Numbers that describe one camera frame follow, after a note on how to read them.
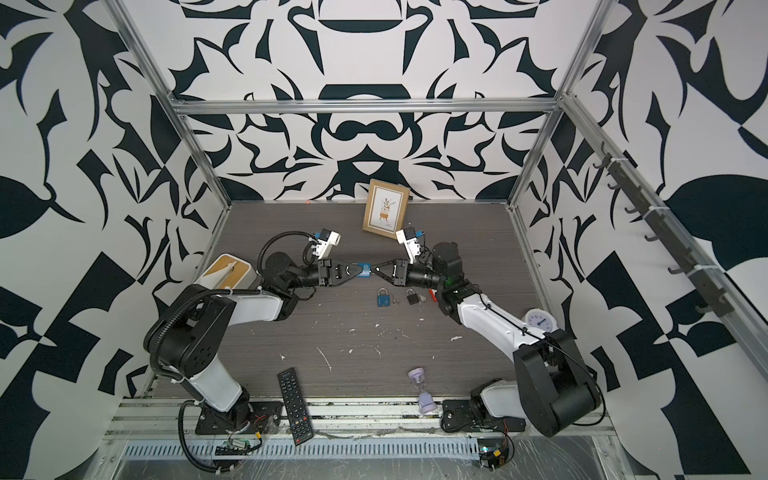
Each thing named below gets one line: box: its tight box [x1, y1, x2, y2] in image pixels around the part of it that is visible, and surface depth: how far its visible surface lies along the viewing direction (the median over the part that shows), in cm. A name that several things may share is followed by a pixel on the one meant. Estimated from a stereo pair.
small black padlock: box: [406, 288, 420, 305], surface depth 97 cm
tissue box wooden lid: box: [194, 253, 251, 289], surface depth 96 cm
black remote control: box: [277, 367, 314, 446], surface depth 77 cm
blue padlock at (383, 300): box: [377, 287, 391, 307], surface depth 96 cm
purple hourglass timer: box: [408, 367, 437, 414], surface depth 78 cm
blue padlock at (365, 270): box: [356, 262, 371, 278], surface depth 76 cm
